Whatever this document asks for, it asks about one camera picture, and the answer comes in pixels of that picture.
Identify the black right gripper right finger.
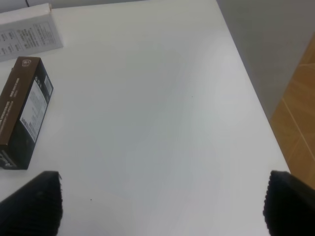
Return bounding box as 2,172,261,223
263,171,315,236

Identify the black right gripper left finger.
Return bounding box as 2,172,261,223
0,171,63,236

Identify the dark brown coffee box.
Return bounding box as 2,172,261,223
0,57,54,170

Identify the white carton box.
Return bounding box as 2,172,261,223
0,3,63,61

